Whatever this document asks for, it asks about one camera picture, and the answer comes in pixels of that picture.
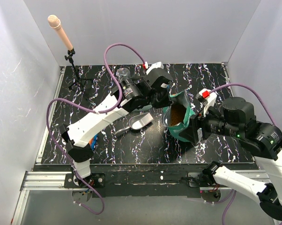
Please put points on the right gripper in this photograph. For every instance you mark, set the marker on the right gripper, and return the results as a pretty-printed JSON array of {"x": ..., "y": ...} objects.
[{"x": 189, "y": 133}]

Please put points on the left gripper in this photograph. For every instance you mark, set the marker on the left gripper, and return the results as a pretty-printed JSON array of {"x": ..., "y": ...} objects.
[{"x": 166, "y": 101}]

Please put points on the green pet food bag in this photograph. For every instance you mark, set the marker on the green pet food bag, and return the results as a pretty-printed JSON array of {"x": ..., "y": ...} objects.
[{"x": 176, "y": 116}]

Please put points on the metal food scoop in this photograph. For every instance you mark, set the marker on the metal food scoop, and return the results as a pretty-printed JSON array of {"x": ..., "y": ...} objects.
[{"x": 136, "y": 123}]

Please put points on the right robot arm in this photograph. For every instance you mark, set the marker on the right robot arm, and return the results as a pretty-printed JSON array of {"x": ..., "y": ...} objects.
[{"x": 262, "y": 140}]

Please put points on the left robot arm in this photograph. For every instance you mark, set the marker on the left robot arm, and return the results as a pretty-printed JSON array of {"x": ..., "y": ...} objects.
[{"x": 137, "y": 93}]

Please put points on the mint double pet bowl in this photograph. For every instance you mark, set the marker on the mint double pet bowl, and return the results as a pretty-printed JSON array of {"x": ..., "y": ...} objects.
[{"x": 145, "y": 108}]

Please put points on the clear water bottle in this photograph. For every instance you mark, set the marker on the clear water bottle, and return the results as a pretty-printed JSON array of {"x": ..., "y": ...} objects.
[{"x": 123, "y": 74}]

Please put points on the black mounting plate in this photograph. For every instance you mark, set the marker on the black mounting plate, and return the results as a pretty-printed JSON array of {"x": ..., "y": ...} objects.
[{"x": 112, "y": 180}]

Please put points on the orange blue toy car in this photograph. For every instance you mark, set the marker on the orange blue toy car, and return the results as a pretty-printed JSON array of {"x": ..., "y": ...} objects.
[{"x": 93, "y": 142}]

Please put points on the black microphone tripod stand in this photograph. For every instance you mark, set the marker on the black microphone tripod stand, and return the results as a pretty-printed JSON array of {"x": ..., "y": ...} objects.
[{"x": 79, "y": 82}]

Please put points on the pink microphone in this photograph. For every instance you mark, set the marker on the pink microphone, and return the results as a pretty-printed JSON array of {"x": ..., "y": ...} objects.
[{"x": 55, "y": 24}]

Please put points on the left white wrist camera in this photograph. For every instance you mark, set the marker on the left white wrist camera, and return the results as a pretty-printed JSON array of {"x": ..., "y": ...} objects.
[{"x": 148, "y": 67}]

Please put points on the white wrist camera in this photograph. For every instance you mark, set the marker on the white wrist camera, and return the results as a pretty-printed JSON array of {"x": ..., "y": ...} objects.
[
  {"x": 148, "y": 67},
  {"x": 207, "y": 98}
]

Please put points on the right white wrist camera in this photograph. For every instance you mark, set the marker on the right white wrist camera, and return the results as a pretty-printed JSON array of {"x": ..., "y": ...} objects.
[{"x": 207, "y": 98}]

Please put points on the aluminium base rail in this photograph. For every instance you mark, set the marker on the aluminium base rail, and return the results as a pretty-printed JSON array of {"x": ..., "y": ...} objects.
[{"x": 45, "y": 200}]

